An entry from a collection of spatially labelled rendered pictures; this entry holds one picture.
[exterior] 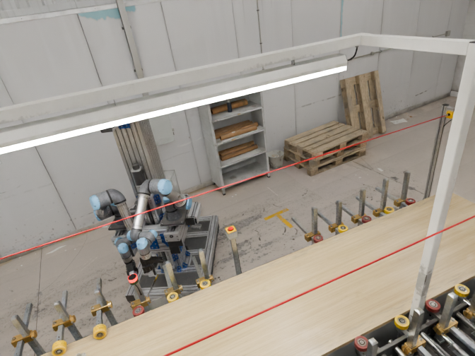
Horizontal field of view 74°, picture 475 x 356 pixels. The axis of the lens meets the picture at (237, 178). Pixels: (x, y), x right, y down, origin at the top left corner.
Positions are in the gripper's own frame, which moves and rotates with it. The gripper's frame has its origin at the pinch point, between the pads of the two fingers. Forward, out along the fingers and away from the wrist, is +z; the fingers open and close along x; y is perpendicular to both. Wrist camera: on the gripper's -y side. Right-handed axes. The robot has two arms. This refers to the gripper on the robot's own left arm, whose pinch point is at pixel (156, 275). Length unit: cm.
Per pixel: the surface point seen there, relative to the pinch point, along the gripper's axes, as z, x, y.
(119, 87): -148, 45, -14
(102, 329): 1.4, 29.1, 40.5
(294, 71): -139, 46, -98
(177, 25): -155, -270, -108
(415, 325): -9, 117, -127
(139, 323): 8.3, 30.3, 18.2
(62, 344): 2, 28, 65
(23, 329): -5, 10, 88
